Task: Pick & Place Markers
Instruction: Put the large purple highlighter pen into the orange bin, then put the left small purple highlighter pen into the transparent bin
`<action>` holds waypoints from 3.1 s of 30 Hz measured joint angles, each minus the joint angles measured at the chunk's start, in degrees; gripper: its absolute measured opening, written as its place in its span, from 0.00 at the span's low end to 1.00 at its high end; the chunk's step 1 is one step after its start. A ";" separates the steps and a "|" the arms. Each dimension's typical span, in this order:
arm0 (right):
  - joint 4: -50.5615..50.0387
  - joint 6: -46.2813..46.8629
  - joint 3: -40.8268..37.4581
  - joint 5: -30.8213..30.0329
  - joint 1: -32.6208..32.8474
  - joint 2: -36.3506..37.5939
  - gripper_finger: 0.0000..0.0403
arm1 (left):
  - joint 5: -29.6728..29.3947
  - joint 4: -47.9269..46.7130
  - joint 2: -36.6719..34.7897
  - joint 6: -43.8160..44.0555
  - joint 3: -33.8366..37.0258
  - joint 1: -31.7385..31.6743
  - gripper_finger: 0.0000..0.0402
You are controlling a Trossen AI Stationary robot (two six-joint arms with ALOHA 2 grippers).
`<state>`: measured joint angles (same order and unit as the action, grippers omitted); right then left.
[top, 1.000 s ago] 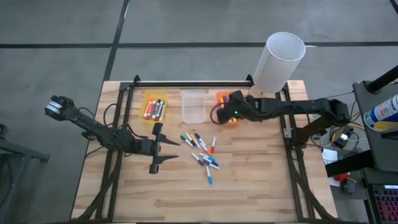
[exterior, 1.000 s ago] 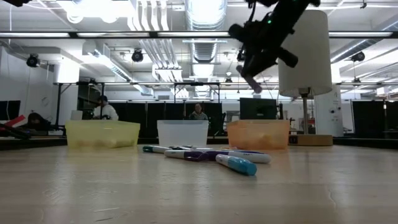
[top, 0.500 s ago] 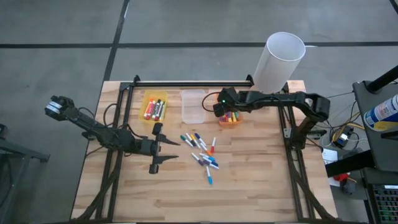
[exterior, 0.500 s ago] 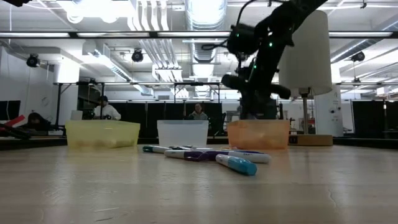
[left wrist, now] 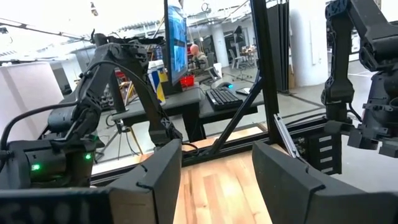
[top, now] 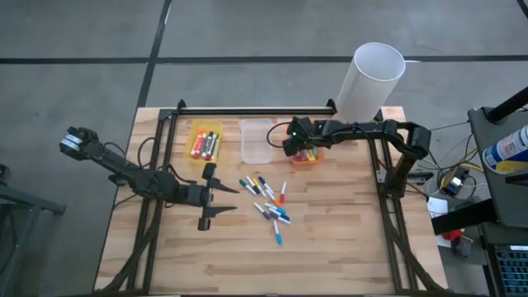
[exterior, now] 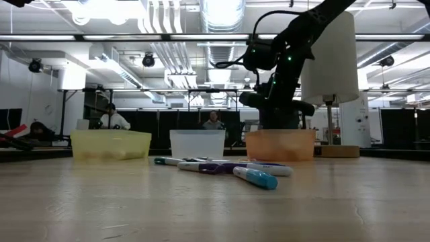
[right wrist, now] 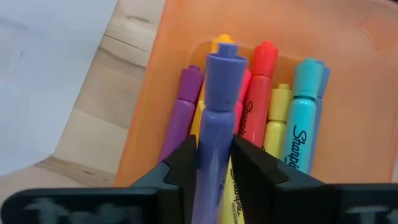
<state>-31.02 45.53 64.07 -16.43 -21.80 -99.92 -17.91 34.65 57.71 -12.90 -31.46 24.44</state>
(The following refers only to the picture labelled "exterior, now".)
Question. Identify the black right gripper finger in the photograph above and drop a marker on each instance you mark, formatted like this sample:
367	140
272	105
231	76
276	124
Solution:
270	122
289	122

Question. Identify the light blue fine-tip marker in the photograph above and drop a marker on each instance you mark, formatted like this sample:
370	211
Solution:
262	179

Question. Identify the purple fine-tip marker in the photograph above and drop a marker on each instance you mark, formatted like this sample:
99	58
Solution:
191	166

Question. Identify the green fine-tip marker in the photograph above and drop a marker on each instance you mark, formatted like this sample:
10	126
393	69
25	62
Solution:
159	161

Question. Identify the black background robot arm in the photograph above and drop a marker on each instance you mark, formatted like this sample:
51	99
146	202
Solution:
20	144

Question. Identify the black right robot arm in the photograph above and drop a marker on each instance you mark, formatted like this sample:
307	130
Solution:
312	20

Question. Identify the orange translucent plastic bin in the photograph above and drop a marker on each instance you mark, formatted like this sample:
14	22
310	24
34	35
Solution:
280	146

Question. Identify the person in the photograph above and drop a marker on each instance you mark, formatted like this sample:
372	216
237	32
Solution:
40	131
213	123
116	120

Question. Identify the black ceiling spotlight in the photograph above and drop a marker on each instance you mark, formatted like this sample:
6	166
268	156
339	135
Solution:
35	65
387	61
148	60

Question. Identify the white shade table lamp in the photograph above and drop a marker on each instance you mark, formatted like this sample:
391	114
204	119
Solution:
336	67

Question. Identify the white column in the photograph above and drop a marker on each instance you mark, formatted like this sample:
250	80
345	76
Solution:
356	124

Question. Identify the clear plastic bin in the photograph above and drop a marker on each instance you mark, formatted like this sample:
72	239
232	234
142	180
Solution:
197	144

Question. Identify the black fine-tip marker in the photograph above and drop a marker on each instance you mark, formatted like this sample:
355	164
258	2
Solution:
195	159

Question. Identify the black partition panels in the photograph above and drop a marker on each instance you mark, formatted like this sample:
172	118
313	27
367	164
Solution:
161	127
396	127

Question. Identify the black monitor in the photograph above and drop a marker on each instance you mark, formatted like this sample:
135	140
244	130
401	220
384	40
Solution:
10	119

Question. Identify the black overhead beam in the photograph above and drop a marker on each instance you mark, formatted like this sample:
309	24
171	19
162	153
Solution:
134	37

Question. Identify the red white object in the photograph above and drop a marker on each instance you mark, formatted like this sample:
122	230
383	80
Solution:
20	129

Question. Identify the yellow translucent plastic bin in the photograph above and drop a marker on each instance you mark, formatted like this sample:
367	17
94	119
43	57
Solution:
111	144

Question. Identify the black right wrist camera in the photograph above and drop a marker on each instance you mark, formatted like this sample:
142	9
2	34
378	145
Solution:
260	55

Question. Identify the black background frame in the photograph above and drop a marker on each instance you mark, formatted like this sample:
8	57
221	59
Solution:
134	90

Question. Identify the black aluminium table frame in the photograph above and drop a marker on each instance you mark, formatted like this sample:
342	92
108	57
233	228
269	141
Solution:
40	153

